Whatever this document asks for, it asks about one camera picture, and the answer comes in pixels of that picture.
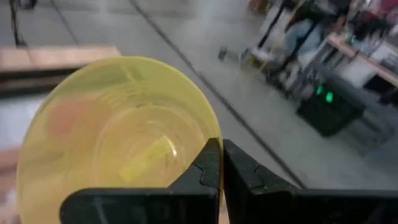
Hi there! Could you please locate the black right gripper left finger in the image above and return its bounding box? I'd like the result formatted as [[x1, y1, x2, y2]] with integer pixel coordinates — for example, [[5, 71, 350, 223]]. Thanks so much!
[[59, 138, 222, 224]]

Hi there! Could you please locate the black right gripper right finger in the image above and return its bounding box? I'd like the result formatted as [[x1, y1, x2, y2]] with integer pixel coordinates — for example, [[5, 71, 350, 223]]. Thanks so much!
[[223, 139, 398, 224]]

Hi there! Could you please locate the yellow translucent bowl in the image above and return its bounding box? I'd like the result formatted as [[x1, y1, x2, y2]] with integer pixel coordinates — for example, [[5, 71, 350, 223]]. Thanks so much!
[[15, 55, 224, 224]]

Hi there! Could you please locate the black device with green lights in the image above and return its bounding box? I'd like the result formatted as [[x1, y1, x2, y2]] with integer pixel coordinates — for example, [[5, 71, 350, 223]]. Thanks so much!
[[297, 74, 366, 138]]

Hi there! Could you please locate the wooden workbench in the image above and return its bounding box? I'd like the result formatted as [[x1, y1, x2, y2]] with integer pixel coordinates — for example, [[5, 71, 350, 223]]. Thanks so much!
[[326, 32, 398, 88]]

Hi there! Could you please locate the person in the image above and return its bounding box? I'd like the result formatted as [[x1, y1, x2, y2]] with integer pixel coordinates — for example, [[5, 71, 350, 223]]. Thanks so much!
[[281, 0, 352, 58]]

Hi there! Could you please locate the black stand pole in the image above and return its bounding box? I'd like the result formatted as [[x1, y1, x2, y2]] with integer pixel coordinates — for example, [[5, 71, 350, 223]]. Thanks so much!
[[8, 0, 28, 47]]

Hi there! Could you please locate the black aluminium table frame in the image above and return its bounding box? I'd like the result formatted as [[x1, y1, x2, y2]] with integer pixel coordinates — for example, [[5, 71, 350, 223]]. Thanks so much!
[[0, 67, 84, 99]]

